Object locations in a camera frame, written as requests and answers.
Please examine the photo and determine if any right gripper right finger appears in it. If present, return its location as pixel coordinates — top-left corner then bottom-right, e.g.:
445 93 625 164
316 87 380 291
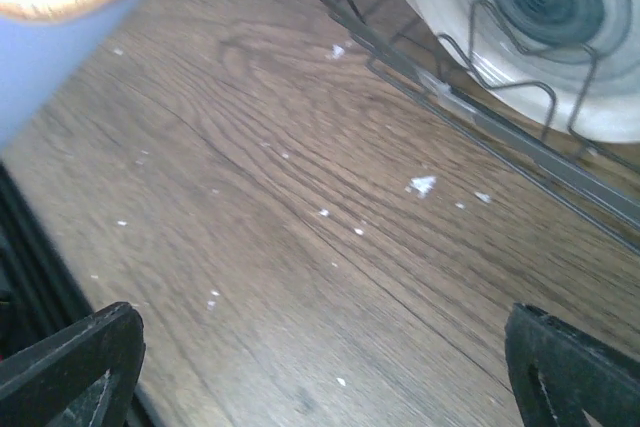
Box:
505 303 639 426

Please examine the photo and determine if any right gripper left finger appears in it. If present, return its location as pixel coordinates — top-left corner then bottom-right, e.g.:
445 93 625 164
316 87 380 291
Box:
1 302 145 426

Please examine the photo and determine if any black wire dish rack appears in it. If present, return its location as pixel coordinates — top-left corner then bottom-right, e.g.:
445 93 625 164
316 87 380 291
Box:
319 0 639 253

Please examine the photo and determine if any white grey swirl bowl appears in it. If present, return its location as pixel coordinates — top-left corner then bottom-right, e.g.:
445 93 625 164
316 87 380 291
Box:
406 0 639 143

